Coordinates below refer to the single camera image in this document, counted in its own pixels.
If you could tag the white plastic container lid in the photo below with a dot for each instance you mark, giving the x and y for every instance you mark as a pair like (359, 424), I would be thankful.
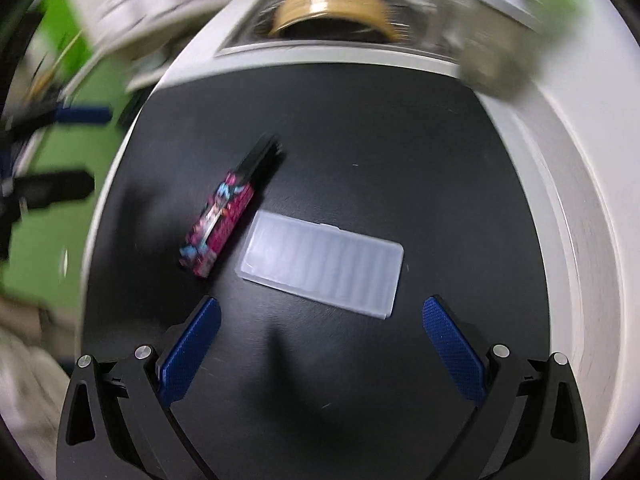
(325, 265)

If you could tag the steel sink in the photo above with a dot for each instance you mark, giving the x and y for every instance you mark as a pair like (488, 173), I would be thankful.
(350, 42)

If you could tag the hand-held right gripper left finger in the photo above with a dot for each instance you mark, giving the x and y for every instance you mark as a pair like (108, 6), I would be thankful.
(192, 345)

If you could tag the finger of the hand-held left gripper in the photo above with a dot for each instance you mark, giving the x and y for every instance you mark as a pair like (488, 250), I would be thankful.
(82, 114)
(55, 189)

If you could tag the grey shaker bottle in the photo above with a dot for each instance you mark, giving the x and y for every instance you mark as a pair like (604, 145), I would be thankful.
(500, 45)

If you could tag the pink snack wrapper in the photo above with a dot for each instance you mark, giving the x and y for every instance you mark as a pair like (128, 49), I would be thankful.
(220, 215)

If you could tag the yellow colander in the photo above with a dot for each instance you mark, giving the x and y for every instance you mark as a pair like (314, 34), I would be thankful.
(330, 7)

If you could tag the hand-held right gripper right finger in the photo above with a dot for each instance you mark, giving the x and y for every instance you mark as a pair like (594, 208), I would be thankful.
(452, 347)

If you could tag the pale crumpled sheet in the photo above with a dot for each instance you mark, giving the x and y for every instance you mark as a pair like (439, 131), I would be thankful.
(25, 360)

